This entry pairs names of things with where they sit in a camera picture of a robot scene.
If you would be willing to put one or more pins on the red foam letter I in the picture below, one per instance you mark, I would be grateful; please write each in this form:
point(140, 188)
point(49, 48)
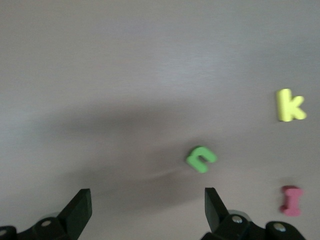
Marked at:
point(291, 200)

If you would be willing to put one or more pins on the yellow foam letter K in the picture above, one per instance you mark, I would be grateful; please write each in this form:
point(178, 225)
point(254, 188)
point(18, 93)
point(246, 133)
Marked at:
point(283, 105)

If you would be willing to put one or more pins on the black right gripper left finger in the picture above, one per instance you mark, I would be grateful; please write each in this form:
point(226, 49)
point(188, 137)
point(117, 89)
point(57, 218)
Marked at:
point(75, 212)

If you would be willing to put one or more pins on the green foam letter n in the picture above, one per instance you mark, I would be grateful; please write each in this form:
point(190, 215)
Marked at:
point(193, 159)

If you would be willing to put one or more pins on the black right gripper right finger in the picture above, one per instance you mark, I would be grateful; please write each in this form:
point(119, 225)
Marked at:
point(216, 215)

